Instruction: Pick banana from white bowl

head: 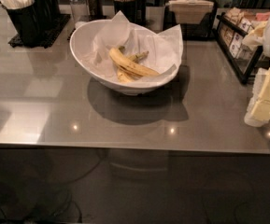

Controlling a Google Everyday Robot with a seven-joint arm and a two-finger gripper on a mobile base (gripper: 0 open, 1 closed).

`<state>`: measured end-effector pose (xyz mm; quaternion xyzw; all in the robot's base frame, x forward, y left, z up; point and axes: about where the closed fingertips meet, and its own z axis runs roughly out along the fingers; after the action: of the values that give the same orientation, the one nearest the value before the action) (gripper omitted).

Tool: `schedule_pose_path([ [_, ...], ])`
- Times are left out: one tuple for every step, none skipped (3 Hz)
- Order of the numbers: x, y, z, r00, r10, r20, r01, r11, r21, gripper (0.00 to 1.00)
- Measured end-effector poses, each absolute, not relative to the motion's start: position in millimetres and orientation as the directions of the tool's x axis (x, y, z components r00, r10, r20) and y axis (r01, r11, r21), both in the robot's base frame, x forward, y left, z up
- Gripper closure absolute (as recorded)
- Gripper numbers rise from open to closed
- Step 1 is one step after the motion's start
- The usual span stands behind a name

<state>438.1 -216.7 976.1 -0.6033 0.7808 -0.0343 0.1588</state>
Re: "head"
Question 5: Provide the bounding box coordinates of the rear yellow banana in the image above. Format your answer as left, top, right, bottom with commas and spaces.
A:
117, 51, 149, 83

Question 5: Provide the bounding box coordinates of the yellow banana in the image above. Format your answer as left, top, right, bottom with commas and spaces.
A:
108, 48, 159, 77
117, 51, 149, 83

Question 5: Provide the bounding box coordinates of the salt shaker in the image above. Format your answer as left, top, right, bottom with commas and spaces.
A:
69, 0, 88, 23

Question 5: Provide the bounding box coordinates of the rear black cutlery cup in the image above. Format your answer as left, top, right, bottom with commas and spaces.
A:
34, 0, 60, 30

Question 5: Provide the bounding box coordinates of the black cup of wooden stirrers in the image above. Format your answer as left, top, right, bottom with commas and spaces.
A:
108, 0, 148, 26

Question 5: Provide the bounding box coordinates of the white paper liner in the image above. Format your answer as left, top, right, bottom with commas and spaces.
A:
81, 12, 183, 87

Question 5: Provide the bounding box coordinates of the black wire sachet rack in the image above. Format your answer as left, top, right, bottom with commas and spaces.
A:
213, 7, 270, 85

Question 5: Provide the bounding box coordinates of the front black cutlery cup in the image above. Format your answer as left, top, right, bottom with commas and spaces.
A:
0, 0, 41, 47

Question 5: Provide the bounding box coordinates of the white ceramic bowl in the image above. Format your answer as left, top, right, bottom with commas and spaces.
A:
70, 20, 179, 95

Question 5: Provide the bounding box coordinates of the pepper shaker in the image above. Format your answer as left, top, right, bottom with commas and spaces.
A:
87, 0, 103, 19

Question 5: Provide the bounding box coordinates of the front yellow banana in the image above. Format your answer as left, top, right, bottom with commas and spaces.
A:
108, 48, 159, 77

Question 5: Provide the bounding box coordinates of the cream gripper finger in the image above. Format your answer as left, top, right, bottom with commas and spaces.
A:
244, 68, 270, 127
242, 21, 267, 50

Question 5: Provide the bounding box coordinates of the black cutlery cup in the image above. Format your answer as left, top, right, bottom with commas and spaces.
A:
0, 0, 41, 47
34, 0, 60, 30

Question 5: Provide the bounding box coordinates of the black napkin holder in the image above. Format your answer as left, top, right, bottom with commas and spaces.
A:
164, 0, 217, 40

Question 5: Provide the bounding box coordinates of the black woven mat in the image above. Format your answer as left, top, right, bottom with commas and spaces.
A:
8, 14, 70, 49

